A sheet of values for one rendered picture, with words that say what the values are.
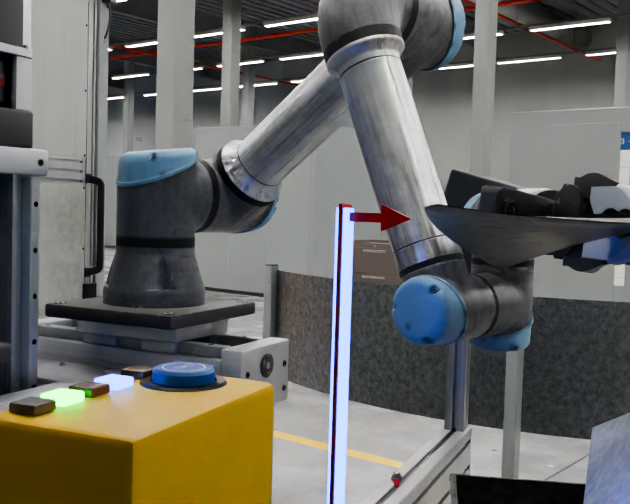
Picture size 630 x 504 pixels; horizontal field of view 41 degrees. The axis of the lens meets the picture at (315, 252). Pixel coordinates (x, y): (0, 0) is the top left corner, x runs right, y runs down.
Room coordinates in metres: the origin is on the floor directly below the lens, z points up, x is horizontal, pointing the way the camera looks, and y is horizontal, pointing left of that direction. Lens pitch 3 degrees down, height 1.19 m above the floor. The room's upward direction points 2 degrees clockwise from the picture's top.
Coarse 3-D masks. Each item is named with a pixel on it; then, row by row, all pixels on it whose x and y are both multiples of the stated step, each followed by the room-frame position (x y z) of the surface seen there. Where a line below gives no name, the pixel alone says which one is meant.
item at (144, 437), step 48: (144, 384) 0.52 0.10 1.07; (240, 384) 0.53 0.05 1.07; (0, 432) 0.43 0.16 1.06; (48, 432) 0.42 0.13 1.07; (96, 432) 0.41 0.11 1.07; (144, 432) 0.41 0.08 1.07; (192, 432) 0.45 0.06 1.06; (240, 432) 0.50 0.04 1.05; (0, 480) 0.43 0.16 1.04; (48, 480) 0.42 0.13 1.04; (96, 480) 0.41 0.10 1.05; (144, 480) 0.41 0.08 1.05; (192, 480) 0.45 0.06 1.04; (240, 480) 0.50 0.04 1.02
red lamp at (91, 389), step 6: (78, 384) 0.49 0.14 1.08; (84, 384) 0.49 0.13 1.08; (90, 384) 0.49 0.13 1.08; (96, 384) 0.49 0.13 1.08; (102, 384) 0.49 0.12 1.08; (108, 384) 0.50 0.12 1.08; (78, 390) 0.49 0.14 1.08; (84, 390) 0.48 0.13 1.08; (90, 390) 0.48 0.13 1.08; (96, 390) 0.49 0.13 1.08; (102, 390) 0.49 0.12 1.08; (108, 390) 0.50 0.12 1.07; (84, 396) 0.48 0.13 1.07; (90, 396) 0.48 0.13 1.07; (96, 396) 0.49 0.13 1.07
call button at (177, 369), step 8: (160, 368) 0.53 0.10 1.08; (168, 368) 0.53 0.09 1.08; (176, 368) 0.53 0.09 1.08; (184, 368) 0.53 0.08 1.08; (192, 368) 0.53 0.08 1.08; (200, 368) 0.53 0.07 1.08; (208, 368) 0.53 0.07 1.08; (152, 376) 0.53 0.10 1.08; (160, 376) 0.52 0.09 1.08; (168, 376) 0.52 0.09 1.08; (176, 376) 0.51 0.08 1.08; (184, 376) 0.51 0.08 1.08; (192, 376) 0.52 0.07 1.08; (200, 376) 0.52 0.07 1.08; (208, 376) 0.52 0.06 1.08; (160, 384) 0.52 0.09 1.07; (168, 384) 0.52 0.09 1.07; (176, 384) 0.51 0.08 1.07; (184, 384) 0.51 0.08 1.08; (192, 384) 0.52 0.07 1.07; (200, 384) 0.52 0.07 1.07
